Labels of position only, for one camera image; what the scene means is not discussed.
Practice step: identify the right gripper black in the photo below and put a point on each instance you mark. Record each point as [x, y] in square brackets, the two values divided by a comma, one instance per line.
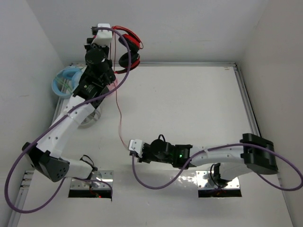
[143, 159]

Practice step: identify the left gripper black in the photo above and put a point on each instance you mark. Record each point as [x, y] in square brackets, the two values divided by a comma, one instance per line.
[88, 44]

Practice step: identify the red black headphones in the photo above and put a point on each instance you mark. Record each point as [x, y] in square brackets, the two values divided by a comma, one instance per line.
[130, 60]

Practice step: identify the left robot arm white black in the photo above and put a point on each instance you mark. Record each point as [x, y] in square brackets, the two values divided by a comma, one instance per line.
[46, 154]

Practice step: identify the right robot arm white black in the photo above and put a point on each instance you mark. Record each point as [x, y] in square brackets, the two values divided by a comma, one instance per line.
[254, 154]

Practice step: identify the pink headphones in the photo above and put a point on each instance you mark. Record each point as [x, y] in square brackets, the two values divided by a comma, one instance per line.
[111, 87]

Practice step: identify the light blue headphones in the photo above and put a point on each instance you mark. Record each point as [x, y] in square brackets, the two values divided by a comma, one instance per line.
[66, 81]

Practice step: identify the grey white headphones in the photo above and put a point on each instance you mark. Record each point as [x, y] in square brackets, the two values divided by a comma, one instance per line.
[91, 119]

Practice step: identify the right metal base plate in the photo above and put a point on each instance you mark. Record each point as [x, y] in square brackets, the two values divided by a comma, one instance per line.
[204, 181]

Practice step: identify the metal base plate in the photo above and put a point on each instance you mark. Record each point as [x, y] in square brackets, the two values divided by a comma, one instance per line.
[204, 181]
[99, 180]

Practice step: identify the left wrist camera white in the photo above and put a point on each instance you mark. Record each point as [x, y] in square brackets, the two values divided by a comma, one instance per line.
[102, 37]

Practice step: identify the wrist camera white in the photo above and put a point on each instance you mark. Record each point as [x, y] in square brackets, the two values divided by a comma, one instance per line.
[102, 37]
[135, 148]

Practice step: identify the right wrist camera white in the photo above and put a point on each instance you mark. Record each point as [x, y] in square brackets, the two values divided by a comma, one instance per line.
[135, 148]

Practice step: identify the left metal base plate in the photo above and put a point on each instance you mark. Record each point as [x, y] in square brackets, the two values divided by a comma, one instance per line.
[99, 180]

